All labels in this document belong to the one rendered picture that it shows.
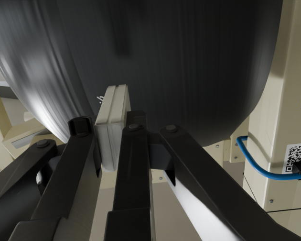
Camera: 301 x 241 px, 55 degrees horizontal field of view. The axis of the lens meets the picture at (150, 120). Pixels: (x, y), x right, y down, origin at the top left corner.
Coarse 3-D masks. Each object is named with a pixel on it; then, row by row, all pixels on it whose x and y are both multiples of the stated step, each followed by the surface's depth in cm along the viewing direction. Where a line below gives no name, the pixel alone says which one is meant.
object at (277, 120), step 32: (288, 0) 43; (288, 32) 44; (288, 64) 46; (288, 96) 49; (256, 128) 62; (288, 128) 53; (256, 160) 64; (256, 192) 66; (288, 192) 61; (288, 224) 66
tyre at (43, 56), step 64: (0, 0) 23; (64, 0) 22; (128, 0) 22; (192, 0) 22; (256, 0) 23; (0, 64) 29; (64, 64) 25; (128, 64) 25; (192, 64) 25; (256, 64) 27; (64, 128) 32; (192, 128) 33
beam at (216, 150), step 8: (40, 136) 96; (48, 136) 95; (56, 136) 95; (56, 144) 91; (216, 144) 86; (208, 152) 87; (216, 152) 88; (216, 160) 89; (104, 176) 90; (112, 176) 90; (152, 176) 91; (160, 176) 91; (104, 184) 92; (112, 184) 92
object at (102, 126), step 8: (112, 88) 20; (104, 96) 19; (112, 96) 19; (104, 104) 17; (112, 104) 18; (104, 112) 16; (96, 120) 15; (104, 120) 15; (96, 128) 15; (104, 128) 15; (104, 136) 15; (104, 144) 15; (104, 152) 15; (112, 152) 16; (104, 160) 16; (112, 160) 16; (104, 168) 16; (112, 168) 16
